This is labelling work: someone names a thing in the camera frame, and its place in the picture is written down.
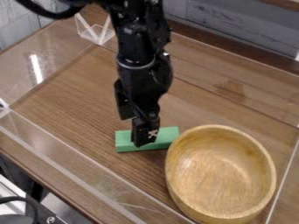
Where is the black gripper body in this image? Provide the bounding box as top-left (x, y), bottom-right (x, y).
top-left (115, 52), bottom-right (174, 117)

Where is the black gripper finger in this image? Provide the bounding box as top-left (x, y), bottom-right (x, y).
top-left (115, 88), bottom-right (135, 120)
top-left (131, 113), bottom-right (161, 147)

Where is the green rectangular block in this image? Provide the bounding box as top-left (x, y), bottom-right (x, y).
top-left (115, 126), bottom-right (181, 153)

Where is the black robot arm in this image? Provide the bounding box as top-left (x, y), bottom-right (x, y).
top-left (15, 0), bottom-right (174, 147)

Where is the brown wooden bowl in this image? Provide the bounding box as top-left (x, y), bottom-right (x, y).
top-left (165, 124), bottom-right (277, 224)

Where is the clear acrylic corner bracket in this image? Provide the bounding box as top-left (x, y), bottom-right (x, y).
top-left (75, 13), bottom-right (115, 46)

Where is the clear acrylic tray wall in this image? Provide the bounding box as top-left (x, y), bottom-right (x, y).
top-left (0, 20), bottom-right (299, 224)

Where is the black cable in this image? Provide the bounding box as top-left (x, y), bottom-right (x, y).
top-left (0, 196), bottom-right (42, 224)

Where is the black metal table bracket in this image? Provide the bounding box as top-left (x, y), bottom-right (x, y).
top-left (25, 195), bottom-right (69, 224)

